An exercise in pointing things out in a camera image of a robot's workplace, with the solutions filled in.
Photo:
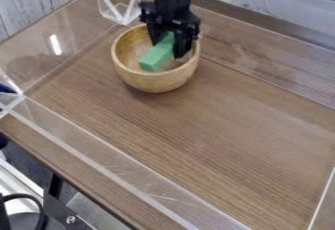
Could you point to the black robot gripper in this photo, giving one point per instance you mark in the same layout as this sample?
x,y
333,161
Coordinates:
x,y
170,15

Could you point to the green rectangular block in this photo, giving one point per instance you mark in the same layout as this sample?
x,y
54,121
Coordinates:
x,y
157,57

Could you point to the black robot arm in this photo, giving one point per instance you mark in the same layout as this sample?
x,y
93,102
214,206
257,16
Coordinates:
x,y
171,16

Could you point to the brown wooden bowl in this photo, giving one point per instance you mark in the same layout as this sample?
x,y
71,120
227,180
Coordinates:
x,y
149,74

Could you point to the clear acrylic table barrier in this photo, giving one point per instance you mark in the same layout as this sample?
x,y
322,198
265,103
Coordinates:
x,y
231,153

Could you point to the black table leg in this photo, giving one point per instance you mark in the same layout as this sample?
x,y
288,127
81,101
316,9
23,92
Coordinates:
x,y
55,186

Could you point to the clear acrylic corner bracket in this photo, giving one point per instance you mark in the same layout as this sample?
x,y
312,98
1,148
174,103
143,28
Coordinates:
x,y
121,13

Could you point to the grey metal base plate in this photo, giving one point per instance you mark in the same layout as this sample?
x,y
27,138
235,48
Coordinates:
x,y
62,217

